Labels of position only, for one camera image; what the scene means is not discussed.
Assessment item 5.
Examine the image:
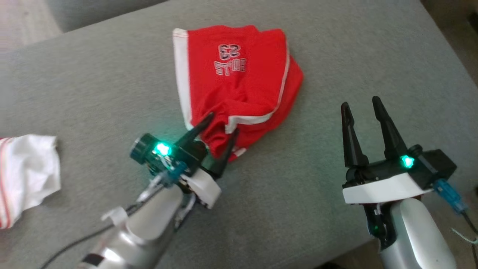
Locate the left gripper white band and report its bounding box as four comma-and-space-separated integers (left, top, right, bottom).
172, 113, 239, 209

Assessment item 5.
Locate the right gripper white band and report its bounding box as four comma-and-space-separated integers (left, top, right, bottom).
341, 96, 436, 204

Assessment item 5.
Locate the red and white sports garment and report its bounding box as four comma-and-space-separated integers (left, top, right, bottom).
173, 25, 304, 162

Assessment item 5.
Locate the white garment with red stripes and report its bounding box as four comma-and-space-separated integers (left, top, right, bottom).
0, 134, 61, 229

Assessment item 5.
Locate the grey fabric sofa cushion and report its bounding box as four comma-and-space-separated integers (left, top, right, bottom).
0, 0, 478, 269

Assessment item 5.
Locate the grey fabric sofa section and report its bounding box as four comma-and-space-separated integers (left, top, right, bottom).
45, 0, 165, 33

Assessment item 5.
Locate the blue left cable connector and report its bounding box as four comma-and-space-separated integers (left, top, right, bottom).
159, 161, 187, 185

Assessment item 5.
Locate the blue cable connector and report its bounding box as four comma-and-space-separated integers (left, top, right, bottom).
159, 161, 187, 185
435, 179, 467, 213

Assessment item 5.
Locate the blue right cable connector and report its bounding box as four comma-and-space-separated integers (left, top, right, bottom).
435, 179, 467, 213

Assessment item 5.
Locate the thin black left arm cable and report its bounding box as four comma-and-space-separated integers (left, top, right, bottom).
39, 207, 139, 269

